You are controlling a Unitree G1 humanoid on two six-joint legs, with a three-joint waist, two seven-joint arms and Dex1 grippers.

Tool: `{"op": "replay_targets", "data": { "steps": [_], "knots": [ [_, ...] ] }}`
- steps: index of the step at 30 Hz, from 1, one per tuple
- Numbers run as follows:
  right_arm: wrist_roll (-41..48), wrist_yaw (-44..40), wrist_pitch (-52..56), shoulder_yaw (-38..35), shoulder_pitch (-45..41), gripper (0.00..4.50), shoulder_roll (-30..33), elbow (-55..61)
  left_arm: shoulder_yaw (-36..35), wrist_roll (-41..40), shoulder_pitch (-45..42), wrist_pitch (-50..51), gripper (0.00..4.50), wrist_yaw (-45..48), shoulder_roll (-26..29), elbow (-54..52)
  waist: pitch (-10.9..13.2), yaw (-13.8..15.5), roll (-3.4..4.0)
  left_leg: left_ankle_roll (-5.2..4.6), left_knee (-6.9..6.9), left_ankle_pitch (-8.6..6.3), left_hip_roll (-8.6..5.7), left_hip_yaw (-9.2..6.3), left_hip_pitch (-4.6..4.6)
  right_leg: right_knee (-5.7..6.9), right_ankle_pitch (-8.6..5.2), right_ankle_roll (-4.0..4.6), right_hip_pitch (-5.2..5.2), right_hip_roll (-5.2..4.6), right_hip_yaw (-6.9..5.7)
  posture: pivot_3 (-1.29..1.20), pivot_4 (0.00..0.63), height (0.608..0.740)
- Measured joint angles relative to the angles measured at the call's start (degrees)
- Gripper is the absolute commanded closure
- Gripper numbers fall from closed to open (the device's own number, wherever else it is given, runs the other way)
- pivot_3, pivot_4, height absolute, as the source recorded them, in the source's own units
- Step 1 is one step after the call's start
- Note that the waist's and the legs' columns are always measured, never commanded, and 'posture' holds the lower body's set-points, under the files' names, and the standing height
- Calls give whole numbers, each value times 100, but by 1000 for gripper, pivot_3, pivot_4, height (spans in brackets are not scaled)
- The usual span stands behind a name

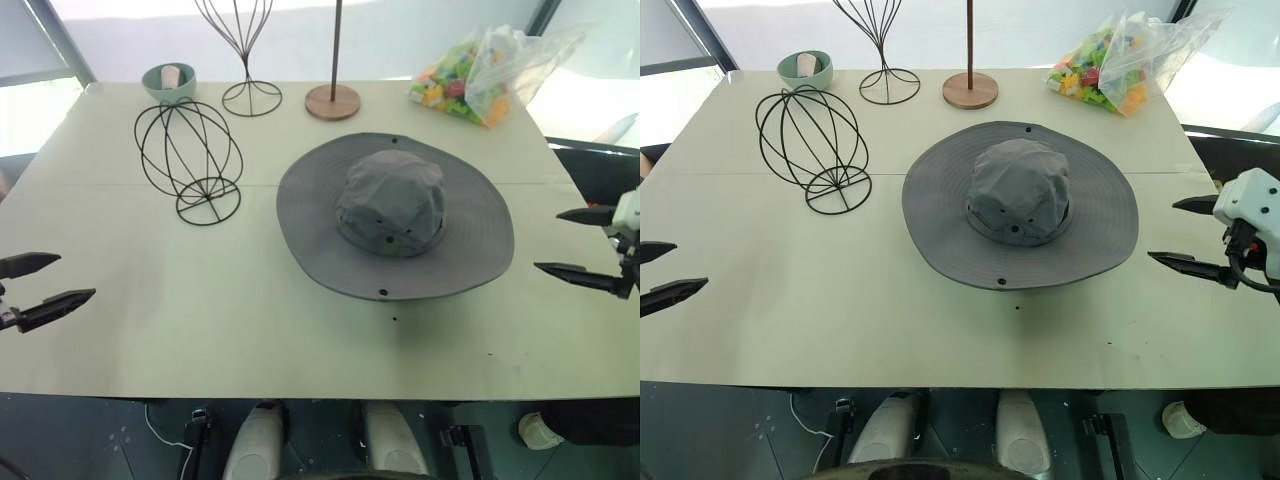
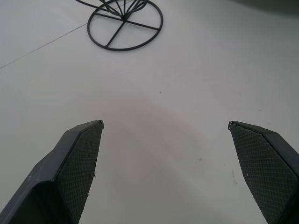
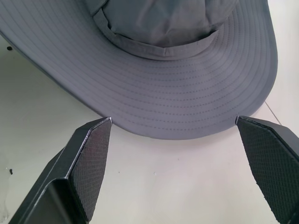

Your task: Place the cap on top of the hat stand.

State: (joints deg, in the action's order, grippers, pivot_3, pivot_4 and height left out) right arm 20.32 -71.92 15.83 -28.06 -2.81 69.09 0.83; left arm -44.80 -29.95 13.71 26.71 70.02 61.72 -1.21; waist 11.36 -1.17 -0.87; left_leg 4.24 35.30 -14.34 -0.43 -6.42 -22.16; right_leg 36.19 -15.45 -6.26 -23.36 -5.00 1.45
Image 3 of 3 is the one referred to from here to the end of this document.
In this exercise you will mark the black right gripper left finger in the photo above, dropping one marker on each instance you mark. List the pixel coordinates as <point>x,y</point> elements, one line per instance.
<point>77,177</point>

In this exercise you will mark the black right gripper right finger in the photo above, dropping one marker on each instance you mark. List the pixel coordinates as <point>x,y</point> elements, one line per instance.
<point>271,161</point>

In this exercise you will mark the grey wide-brim hat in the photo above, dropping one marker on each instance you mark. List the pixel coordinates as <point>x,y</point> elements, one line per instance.
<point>163,77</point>

